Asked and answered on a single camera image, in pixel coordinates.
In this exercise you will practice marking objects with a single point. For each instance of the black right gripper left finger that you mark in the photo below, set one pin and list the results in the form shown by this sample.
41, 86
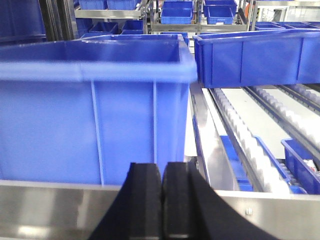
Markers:
136, 212

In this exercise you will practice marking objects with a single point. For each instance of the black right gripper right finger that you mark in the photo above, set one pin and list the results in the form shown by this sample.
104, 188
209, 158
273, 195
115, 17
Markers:
192, 210

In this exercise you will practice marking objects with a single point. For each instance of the large blue plastic tray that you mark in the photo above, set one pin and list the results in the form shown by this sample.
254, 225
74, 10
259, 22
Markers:
81, 111

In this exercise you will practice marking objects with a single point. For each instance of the blue bin top shelf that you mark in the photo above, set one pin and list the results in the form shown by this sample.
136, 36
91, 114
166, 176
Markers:
177, 12

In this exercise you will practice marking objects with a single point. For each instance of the blue bin lower middle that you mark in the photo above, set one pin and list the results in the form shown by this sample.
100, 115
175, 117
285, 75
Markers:
241, 177

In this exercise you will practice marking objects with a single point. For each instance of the white roller track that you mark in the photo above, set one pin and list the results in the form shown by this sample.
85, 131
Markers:
267, 175

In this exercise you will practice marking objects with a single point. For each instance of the blue bin lower right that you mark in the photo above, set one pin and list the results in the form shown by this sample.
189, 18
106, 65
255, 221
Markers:
295, 156

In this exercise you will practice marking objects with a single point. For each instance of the blue bin on rollers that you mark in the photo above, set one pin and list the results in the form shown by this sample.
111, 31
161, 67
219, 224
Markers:
255, 58

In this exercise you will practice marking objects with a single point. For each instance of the steel shelf front rail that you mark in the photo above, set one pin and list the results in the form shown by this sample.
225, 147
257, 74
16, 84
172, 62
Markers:
66, 211

